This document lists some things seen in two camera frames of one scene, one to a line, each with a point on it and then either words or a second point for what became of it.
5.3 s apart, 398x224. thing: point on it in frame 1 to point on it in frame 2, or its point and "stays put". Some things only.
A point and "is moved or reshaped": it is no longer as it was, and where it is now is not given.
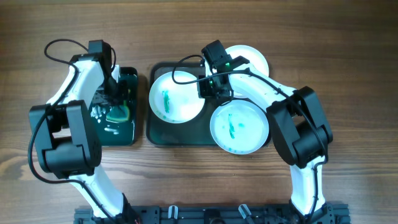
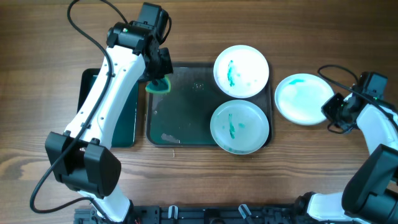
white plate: x=174 y=97 is moved or reshaped
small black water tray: x=114 y=134 stays put
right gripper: x=204 y=88 to x=331 y=109
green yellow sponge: x=119 y=112 is moved or reshaped
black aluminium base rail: x=332 y=213 stays put
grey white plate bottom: x=239 y=127 stays put
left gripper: x=104 y=98 to x=161 y=69
